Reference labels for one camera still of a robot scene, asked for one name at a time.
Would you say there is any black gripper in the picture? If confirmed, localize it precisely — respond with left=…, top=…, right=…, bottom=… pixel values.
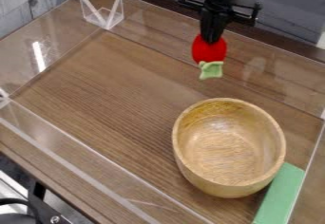
left=177, top=0, right=261, bottom=43

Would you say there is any red plush strawberry toy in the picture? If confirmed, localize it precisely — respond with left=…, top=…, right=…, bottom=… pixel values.
left=191, top=35, right=227, bottom=80

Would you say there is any wooden bowl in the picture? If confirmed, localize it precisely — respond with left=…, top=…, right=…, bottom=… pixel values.
left=171, top=98, right=287, bottom=198

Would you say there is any green foam block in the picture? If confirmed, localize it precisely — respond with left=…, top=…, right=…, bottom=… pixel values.
left=251, top=162, right=304, bottom=224

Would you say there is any clear acrylic corner bracket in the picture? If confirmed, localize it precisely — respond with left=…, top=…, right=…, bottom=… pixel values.
left=80, top=0, right=124, bottom=30

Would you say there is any clear acrylic enclosure wall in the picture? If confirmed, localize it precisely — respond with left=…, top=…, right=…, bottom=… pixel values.
left=0, top=0, right=325, bottom=224

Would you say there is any black table leg bracket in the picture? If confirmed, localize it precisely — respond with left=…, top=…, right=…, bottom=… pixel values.
left=27, top=181, right=72, bottom=224

